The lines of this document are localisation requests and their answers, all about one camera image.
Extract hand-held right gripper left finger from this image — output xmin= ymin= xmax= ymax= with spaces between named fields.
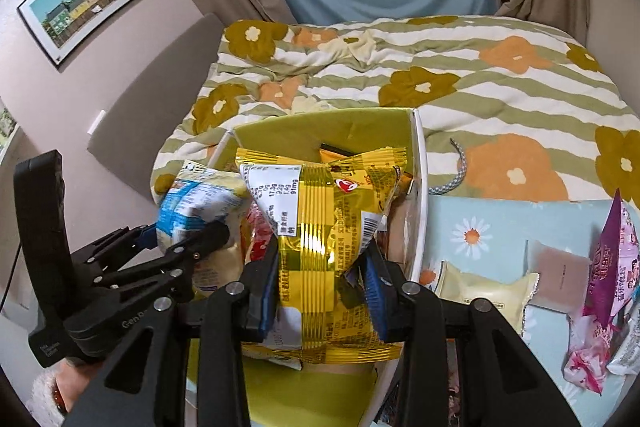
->
xmin=62 ymin=243 xmax=282 ymax=427

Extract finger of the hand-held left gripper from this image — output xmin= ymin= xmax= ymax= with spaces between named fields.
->
xmin=72 ymin=223 xmax=162 ymax=280
xmin=92 ymin=221 xmax=232 ymax=304

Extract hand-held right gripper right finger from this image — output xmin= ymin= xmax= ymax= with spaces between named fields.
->
xmin=359 ymin=246 xmax=567 ymax=427

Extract gold checkered snack packet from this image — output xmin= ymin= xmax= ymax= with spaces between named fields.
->
xmin=235 ymin=146 xmax=409 ymax=364

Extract green cardboard box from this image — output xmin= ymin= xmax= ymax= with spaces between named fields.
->
xmin=184 ymin=107 xmax=432 ymax=427

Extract person's left forearm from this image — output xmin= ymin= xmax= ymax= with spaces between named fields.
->
xmin=27 ymin=357 xmax=103 ymax=419

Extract red snack packet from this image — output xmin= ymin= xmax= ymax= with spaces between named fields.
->
xmin=242 ymin=201 xmax=281 ymax=264

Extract cream bread packet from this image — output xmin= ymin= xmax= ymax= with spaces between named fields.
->
xmin=434 ymin=261 xmax=542 ymax=337

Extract light blue daisy tablecloth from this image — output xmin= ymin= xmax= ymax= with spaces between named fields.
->
xmin=417 ymin=194 xmax=640 ymax=427

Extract grey headboard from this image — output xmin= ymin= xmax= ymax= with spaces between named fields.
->
xmin=87 ymin=14 xmax=227 ymax=168

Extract clear brown biscuit packet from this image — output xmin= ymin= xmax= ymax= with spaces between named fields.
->
xmin=526 ymin=241 xmax=592 ymax=309

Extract pink white crumpled packet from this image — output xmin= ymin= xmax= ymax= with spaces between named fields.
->
xmin=562 ymin=312 xmax=622 ymax=396

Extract striped floral blanket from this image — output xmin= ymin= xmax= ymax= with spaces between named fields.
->
xmin=150 ymin=14 xmax=640 ymax=208

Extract purple triangular snack packet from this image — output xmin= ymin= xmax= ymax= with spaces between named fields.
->
xmin=582 ymin=188 xmax=640 ymax=333

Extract small framed wall picture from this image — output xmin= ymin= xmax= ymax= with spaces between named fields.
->
xmin=0 ymin=99 xmax=20 ymax=158

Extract white wall socket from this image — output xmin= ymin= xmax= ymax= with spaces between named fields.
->
xmin=87 ymin=109 xmax=108 ymax=136

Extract grey braided cable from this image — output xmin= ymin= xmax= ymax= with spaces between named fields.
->
xmin=429 ymin=138 xmax=469 ymax=196

